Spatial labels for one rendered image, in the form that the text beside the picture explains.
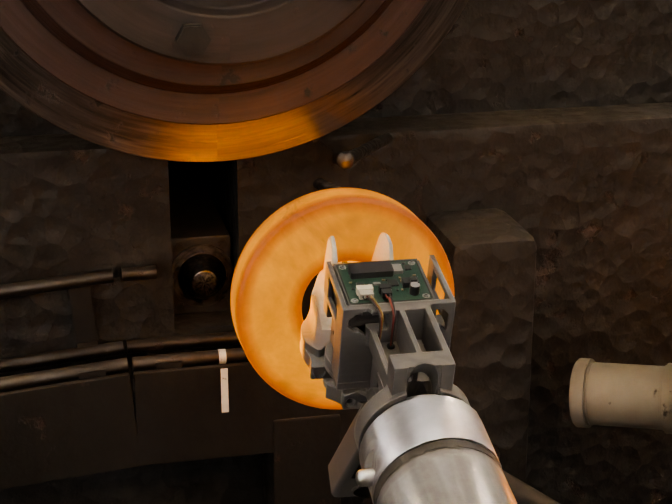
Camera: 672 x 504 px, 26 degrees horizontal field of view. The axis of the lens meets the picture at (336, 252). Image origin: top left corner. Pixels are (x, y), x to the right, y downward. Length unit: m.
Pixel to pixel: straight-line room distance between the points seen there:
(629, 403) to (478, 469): 0.47
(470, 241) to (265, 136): 0.20
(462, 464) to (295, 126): 0.46
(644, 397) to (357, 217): 0.36
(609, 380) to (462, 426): 0.45
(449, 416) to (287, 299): 0.22
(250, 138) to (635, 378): 0.38
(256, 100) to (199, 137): 0.06
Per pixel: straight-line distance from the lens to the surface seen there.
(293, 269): 1.00
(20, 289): 1.28
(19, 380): 1.22
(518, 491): 1.27
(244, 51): 1.07
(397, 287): 0.89
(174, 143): 1.16
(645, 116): 1.38
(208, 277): 1.32
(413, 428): 0.81
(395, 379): 0.83
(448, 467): 0.79
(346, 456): 0.93
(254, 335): 1.01
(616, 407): 1.25
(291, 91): 1.15
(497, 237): 1.25
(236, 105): 1.14
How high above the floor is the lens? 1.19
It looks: 19 degrees down
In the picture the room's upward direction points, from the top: straight up
